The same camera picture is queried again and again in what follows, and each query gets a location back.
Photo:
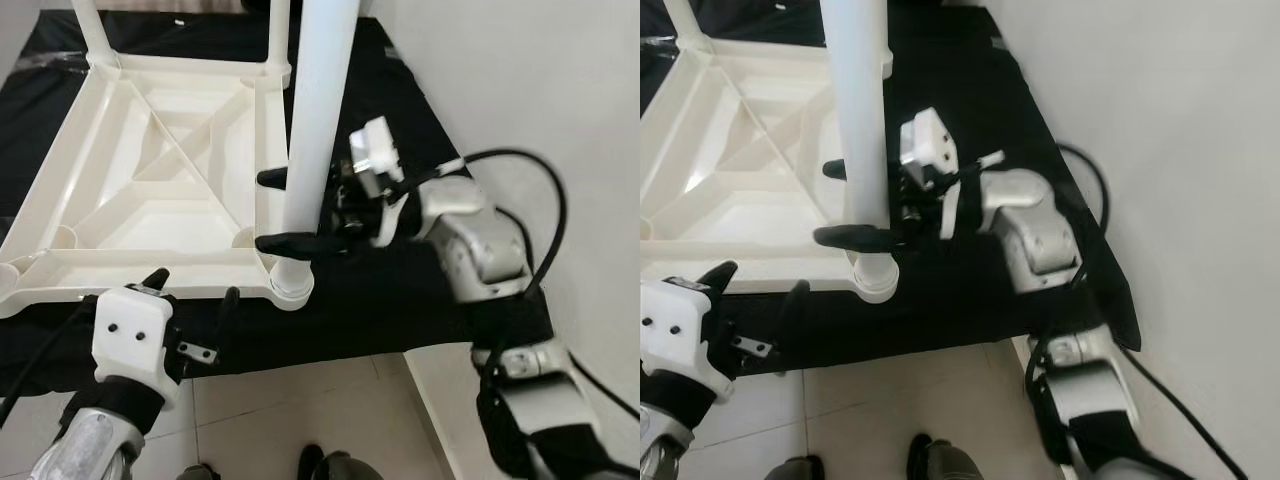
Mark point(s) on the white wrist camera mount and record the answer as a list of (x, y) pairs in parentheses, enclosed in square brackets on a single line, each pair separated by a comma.
[(925, 140), (375, 150), (132, 335), (685, 330)]

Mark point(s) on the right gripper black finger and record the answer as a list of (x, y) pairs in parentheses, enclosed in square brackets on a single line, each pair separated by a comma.
[(273, 178), (858, 240), (300, 246), (835, 170)]

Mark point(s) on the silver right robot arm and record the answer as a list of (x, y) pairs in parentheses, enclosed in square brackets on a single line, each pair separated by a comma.
[(480, 250), (1040, 240)]

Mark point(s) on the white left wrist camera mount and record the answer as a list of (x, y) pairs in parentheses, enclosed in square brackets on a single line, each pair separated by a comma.
[(685, 330), (132, 335)]

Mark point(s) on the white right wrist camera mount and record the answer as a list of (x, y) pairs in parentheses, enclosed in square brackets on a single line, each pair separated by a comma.
[(925, 140), (375, 150)]

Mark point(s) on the black tablecloth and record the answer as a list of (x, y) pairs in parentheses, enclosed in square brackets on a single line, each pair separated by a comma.
[(400, 320), (1000, 300)]

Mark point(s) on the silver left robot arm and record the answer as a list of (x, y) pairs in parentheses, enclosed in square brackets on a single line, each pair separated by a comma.
[(95, 440), (665, 430)]

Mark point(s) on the white plastic table leg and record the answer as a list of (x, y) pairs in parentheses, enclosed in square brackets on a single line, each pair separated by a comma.
[(862, 100), (320, 100), (278, 35), (95, 30), (688, 25)]

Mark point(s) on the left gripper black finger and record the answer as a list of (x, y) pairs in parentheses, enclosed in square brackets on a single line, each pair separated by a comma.
[(156, 282), (794, 312), (229, 318), (718, 278)]

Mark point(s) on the white plastic children table top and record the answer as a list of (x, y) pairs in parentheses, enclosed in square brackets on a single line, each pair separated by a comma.
[(730, 180), (120, 200)]

